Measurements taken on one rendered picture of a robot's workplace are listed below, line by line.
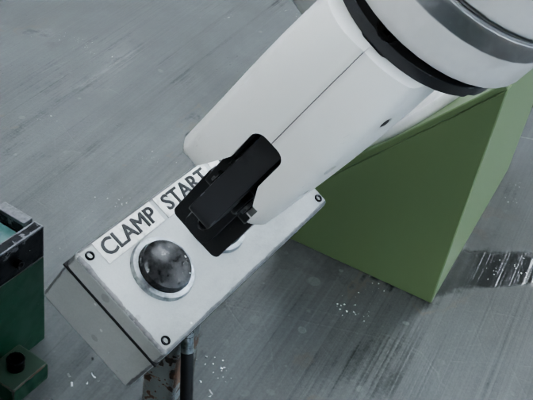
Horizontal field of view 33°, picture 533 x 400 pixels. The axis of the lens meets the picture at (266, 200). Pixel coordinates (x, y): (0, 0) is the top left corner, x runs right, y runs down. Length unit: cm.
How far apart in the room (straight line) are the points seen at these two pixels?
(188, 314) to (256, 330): 35
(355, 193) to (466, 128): 14
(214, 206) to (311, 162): 5
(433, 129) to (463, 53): 50
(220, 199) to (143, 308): 13
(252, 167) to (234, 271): 17
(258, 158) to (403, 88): 7
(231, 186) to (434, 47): 10
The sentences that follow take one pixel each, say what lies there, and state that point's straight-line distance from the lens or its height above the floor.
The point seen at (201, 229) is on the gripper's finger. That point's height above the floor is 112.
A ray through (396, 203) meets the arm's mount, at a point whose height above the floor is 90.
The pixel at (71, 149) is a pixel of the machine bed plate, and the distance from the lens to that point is 101.
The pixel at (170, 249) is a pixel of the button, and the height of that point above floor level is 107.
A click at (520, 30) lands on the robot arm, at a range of 29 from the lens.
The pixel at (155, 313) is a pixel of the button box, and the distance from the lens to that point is 47.
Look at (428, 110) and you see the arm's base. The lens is 80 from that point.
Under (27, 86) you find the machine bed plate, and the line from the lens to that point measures 112.
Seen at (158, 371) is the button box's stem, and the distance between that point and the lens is 60.
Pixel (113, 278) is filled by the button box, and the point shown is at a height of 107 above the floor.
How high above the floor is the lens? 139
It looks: 38 degrees down
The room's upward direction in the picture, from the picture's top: 10 degrees clockwise
